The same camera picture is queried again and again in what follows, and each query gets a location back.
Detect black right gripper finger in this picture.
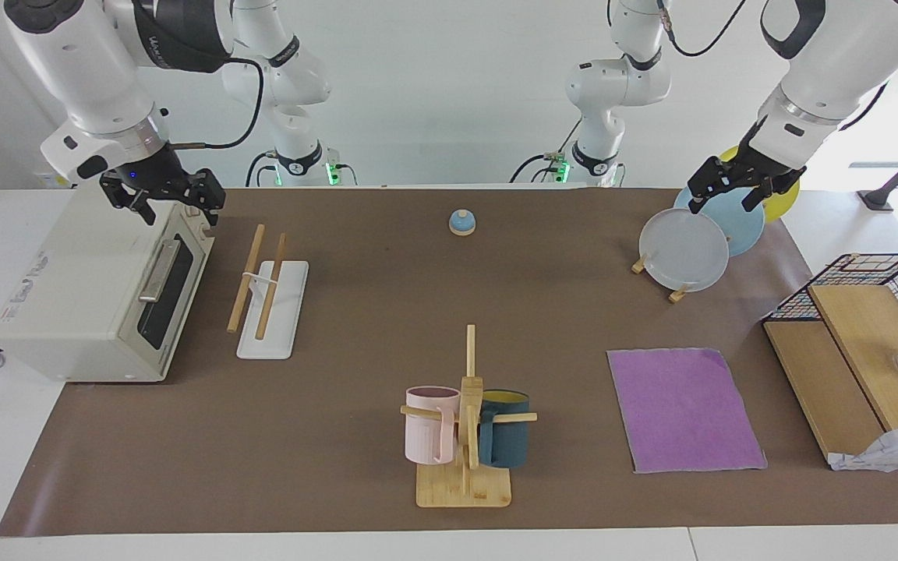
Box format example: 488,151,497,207
101,171,155,225
180,168,225,227

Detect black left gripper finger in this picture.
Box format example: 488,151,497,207
743,183,777,213
687,158,738,215

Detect purple grey towel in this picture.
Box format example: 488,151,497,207
606,348,768,475

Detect wooden plate rack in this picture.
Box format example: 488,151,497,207
631,253,690,305

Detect white towel rack wooden bars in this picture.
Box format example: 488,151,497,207
227,224,309,361

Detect yellow plate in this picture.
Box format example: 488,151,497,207
718,146,801,223

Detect light blue plate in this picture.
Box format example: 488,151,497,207
673,185,766,258

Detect grey plate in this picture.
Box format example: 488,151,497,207
639,208,730,293

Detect cream toaster oven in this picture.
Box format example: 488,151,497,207
0,187,216,384

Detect wooden shelf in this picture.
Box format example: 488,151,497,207
762,284,898,468

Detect brown table mat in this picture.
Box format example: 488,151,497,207
0,187,898,538

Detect pink mug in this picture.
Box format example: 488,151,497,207
405,386,461,466

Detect dark teal mug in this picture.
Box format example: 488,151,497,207
479,390,532,469

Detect wooden mug tree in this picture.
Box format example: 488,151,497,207
400,324,538,509

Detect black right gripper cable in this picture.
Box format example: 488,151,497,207
168,56,264,150

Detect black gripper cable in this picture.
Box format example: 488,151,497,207
168,56,264,150
656,0,748,59

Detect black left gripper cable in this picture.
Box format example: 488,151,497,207
656,0,748,59

